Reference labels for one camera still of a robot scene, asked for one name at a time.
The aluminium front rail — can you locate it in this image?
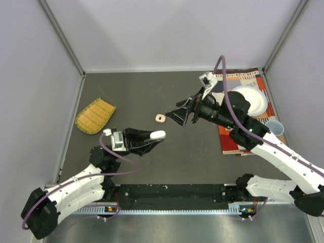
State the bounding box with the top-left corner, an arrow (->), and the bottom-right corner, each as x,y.
40,184 -> 318,205

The yellow woven mat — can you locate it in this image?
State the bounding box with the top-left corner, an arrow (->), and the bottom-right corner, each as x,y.
74,98 -> 116,135

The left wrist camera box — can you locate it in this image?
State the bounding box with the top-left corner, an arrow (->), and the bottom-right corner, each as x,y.
103,128 -> 127,152

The pale blue cup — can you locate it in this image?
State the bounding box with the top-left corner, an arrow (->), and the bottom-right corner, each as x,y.
265,120 -> 285,136

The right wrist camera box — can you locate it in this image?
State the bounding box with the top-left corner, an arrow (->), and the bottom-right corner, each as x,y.
199,71 -> 218,99

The white paper plate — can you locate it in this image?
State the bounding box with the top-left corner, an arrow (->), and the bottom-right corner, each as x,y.
232,86 -> 268,116

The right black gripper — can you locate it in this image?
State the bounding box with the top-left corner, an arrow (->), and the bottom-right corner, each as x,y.
165,86 -> 234,130

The purple cable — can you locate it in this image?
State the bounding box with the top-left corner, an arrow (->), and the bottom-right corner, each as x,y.
21,133 -> 142,230
214,55 -> 324,220

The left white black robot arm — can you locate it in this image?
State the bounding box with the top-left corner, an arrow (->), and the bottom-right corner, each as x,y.
21,128 -> 166,239

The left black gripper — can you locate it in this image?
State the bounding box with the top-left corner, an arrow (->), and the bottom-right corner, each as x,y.
112,128 -> 164,160

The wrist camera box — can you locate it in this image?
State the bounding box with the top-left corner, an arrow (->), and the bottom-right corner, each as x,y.
199,71 -> 218,99
103,128 -> 127,152

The pink earbud charging case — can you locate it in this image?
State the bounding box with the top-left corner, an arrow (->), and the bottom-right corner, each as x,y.
155,114 -> 166,123

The white earbud charging case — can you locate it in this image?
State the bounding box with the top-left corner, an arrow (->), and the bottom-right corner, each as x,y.
150,130 -> 166,140

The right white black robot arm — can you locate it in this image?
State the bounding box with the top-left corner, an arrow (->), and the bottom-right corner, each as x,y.
166,91 -> 323,217

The patterned orange placemat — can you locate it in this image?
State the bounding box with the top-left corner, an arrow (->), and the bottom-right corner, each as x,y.
218,68 -> 277,155

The grey slotted cable duct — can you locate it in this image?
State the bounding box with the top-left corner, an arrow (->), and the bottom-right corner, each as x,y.
73,204 -> 244,216

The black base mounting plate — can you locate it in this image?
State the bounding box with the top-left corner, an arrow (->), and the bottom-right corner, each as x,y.
102,184 -> 242,210

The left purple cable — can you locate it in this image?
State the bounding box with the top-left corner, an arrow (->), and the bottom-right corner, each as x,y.
21,133 -> 142,230

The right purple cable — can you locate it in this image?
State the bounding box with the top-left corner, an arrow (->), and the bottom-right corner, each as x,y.
214,55 -> 324,220

